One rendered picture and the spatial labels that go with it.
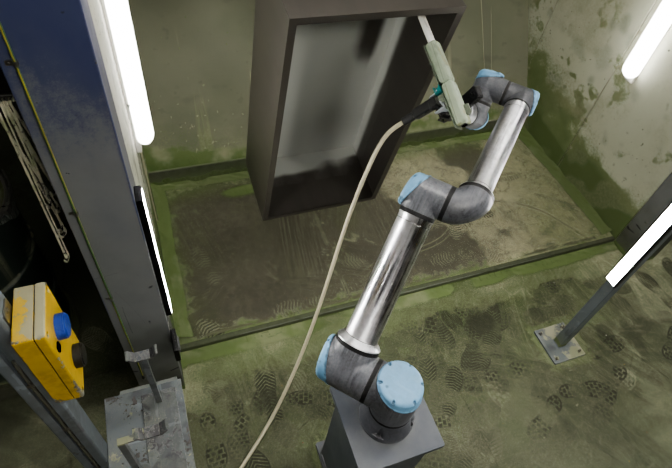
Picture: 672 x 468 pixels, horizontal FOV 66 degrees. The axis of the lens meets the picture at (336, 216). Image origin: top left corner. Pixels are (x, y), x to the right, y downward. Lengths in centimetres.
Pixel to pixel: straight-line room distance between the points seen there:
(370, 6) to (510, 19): 240
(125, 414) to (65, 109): 91
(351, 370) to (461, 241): 171
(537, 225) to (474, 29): 139
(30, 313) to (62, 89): 50
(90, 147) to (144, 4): 189
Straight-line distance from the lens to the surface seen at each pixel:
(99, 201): 152
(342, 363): 166
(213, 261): 290
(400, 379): 165
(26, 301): 107
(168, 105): 318
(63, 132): 136
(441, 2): 182
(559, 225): 358
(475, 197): 160
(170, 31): 319
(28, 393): 126
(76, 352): 118
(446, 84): 172
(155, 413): 172
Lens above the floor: 239
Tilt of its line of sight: 48 degrees down
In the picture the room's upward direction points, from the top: 10 degrees clockwise
